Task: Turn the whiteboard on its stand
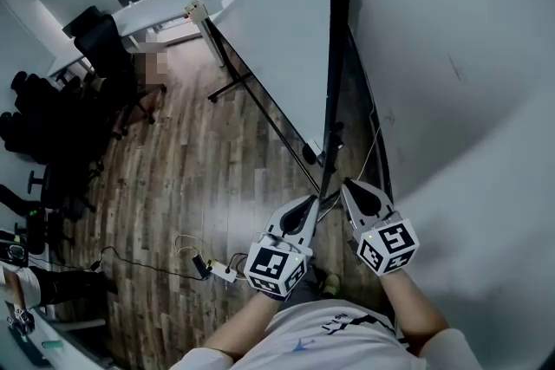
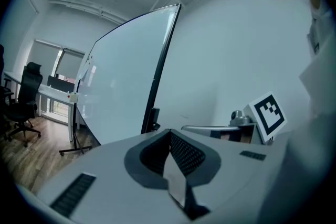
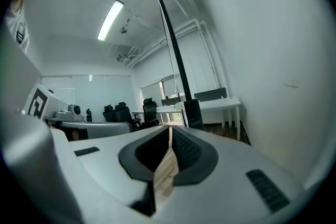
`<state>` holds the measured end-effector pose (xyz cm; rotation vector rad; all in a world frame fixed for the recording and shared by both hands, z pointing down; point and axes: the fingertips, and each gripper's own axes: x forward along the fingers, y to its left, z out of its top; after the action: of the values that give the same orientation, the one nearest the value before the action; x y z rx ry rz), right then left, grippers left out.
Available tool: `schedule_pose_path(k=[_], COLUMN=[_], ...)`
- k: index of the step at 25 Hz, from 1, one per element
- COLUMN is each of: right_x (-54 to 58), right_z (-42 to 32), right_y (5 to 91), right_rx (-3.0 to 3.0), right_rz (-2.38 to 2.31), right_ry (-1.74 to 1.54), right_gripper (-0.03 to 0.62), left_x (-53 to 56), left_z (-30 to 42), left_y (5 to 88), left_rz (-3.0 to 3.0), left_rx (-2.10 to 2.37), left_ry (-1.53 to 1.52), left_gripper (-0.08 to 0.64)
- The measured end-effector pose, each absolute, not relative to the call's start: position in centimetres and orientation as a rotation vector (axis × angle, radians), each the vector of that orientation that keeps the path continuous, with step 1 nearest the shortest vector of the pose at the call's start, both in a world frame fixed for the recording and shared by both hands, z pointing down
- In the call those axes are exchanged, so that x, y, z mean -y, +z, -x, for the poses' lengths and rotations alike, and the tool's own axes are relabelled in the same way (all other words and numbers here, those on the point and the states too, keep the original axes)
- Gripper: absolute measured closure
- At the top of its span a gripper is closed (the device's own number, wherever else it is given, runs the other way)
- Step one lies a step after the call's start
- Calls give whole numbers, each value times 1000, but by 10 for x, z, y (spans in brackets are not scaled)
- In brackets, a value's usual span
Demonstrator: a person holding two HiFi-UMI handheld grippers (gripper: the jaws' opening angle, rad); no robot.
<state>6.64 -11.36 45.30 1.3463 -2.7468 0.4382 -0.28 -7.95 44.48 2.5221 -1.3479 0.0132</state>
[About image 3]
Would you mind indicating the dark desk divider panel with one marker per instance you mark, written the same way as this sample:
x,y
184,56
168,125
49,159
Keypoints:
x,y
210,94
170,102

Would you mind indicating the grey roller blind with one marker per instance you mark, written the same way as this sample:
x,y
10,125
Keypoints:
x,y
169,87
151,94

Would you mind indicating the white office desk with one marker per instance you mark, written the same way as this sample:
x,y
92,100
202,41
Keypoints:
x,y
162,110
220,102

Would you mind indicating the round ceiling sensor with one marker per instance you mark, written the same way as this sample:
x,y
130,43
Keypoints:
x,y
124,29

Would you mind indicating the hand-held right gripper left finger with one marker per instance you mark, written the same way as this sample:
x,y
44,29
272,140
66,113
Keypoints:
x,y
105,170

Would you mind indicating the grey office desk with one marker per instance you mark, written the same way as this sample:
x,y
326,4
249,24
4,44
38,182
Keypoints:
x,y
105,128

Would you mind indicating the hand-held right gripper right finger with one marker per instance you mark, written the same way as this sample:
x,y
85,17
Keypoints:
x,y
223,191

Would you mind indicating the long ceiling light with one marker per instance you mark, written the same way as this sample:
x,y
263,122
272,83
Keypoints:
x,y
110,21

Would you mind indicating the person in white shirt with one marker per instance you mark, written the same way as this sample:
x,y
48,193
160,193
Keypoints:
x,y
15,60

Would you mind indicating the black office chair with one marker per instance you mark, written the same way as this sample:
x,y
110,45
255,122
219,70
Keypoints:
x,y
122,112
150,111
89,115
109,114

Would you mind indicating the small ceiling box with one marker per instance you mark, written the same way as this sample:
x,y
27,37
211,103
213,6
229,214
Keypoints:
x,y
120,57

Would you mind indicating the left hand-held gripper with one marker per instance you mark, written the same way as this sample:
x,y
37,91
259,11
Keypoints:
x,y
55,103

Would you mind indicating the grey machine with round lens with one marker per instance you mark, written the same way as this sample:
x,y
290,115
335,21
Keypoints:
x,y
69,112

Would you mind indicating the white ceiling pipes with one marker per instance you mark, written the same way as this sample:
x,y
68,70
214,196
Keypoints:
x,y
162,42

